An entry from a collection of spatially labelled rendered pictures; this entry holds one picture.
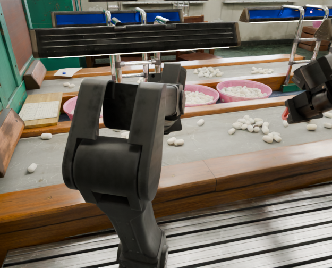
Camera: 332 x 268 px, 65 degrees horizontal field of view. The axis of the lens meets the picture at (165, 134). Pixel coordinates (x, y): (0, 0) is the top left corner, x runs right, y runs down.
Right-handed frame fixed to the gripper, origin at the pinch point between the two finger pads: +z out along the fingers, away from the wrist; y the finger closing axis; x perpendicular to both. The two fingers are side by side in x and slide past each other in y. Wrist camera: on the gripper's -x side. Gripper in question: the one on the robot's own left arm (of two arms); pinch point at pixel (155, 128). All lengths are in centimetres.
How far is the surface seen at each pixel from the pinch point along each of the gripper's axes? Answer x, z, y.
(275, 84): -27, 54, -85
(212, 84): -30, 52, -46
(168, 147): 4.4, 13.2, -6.0
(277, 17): -60, 41, -86
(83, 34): -28.3, -3.2, 16.2
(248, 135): 4.8, 12.8, -36.0
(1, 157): 1.8, 3.1, 40.8
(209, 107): -11.2, 28.0, -30.3
